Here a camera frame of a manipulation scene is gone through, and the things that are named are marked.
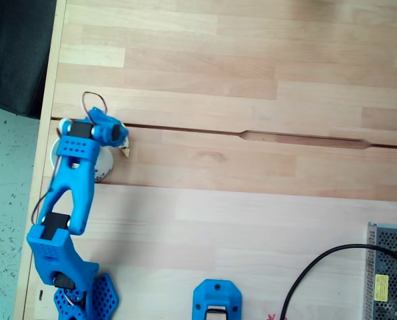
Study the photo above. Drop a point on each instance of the blue printed mount bracket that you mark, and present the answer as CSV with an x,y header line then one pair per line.
x,y
216,293

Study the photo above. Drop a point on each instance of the white ceramic mug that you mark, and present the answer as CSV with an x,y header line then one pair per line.
x,y
104,166

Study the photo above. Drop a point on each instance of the black upholstered seat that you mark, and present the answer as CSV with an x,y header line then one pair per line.
x,y
15,50

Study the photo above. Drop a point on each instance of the perforated metal power supply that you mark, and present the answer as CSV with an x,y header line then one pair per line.
x,y
390,266

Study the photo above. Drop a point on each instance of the white yellow sweet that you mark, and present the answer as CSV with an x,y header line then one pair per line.
x,y
127,150

